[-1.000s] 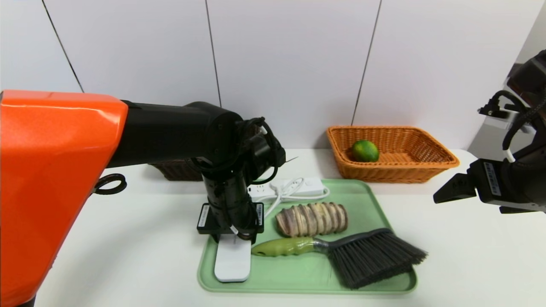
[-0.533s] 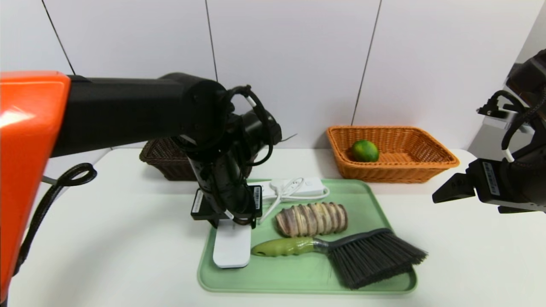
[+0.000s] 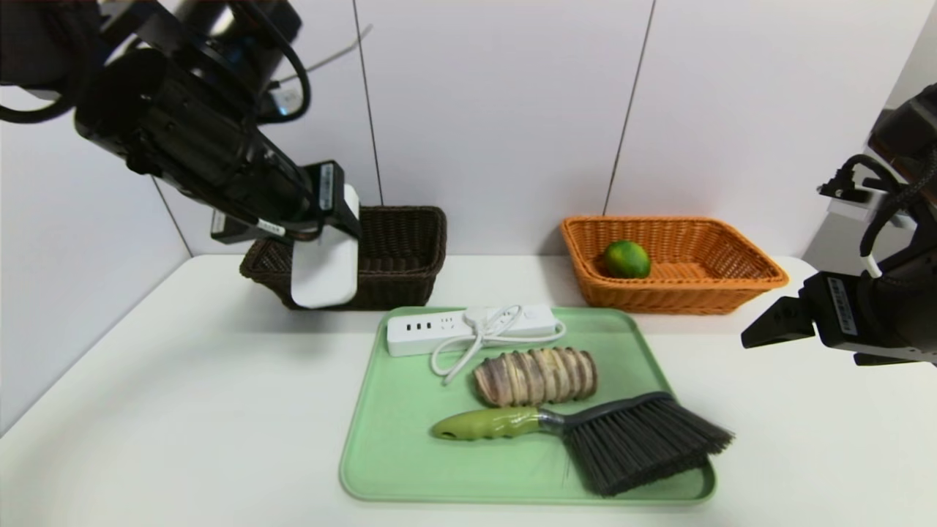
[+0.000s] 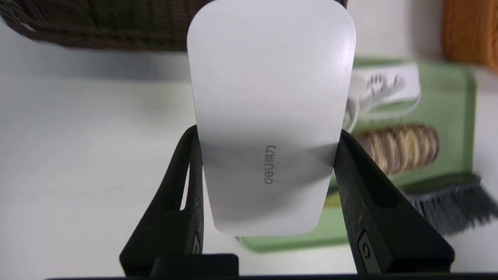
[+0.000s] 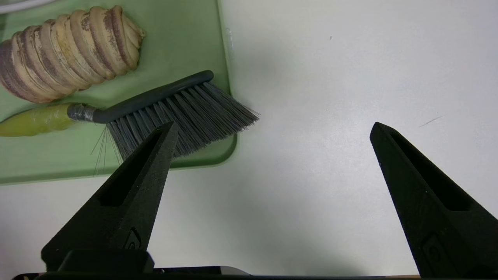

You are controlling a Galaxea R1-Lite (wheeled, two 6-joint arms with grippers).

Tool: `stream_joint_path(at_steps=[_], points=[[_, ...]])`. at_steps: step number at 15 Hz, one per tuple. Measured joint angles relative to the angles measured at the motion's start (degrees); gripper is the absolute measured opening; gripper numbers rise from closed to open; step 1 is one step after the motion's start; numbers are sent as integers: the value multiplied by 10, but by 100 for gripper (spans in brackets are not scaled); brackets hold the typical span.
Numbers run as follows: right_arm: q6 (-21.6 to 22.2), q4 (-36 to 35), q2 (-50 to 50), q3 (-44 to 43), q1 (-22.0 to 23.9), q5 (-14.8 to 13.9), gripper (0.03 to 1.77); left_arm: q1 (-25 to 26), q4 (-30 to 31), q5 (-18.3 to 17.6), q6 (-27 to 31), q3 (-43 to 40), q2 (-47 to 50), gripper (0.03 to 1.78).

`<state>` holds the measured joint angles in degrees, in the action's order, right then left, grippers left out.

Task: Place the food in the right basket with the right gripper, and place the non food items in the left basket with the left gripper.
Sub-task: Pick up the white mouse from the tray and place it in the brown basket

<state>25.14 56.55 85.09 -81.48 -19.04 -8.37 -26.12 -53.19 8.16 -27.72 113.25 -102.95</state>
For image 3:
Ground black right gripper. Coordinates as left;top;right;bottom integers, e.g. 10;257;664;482
740;271;937;367

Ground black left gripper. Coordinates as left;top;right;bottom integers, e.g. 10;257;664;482
244;126;363;247

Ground white rounded box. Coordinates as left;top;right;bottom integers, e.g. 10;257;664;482
291;183;361;310

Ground green-handled black bristle brush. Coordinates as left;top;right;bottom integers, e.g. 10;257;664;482
430;392;735;498

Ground green round citrus fruit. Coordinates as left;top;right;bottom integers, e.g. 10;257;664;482
602;240;652;280

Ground striped brown taro root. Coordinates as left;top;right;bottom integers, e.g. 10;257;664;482
473;347;598;409

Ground dark brown wicker basket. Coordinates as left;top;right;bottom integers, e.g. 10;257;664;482
239;206;447;310

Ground orange wicker basket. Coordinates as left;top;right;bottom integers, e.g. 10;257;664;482
561;215;790;315

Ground light green plastic tray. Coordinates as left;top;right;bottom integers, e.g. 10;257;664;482
339;306;717;506

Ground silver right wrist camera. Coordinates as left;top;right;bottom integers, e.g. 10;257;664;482
818;155;916;228

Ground white power strip with cord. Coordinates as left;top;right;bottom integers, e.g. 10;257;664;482
386;303;567;386

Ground black left camera cable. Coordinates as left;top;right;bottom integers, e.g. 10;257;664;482
242;0;313;124

